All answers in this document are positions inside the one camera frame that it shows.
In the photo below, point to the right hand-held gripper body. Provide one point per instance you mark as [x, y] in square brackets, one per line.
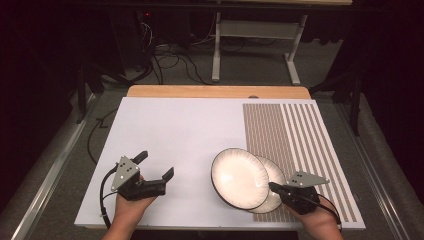
[300, 198]

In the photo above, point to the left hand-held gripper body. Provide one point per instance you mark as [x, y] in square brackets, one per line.
[125, 173]

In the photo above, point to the white plate with dark rim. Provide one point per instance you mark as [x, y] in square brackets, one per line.
[276, 173]
[238, 178]

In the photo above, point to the person's right hand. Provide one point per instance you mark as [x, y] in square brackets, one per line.
[316, 220]

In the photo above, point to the person's left hand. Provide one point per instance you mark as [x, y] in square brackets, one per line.
[130, 208]

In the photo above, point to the white board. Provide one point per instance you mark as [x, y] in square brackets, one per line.
[166, 133]

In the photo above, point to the striped brown white placemat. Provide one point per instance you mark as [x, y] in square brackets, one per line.
[300, 133]

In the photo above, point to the black stand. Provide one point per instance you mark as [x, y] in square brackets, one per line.
[81, 100]
[356, 106]

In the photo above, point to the wooden table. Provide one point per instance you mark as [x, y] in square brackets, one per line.
[216, 91]

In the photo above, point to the black computer case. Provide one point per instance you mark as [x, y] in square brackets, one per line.
[133, 40]

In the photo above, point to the metal floor rail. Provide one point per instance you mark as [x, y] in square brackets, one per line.
[383, 206]
[50, 180]

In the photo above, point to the white frame desk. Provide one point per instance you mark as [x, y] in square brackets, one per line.
[256, 30]

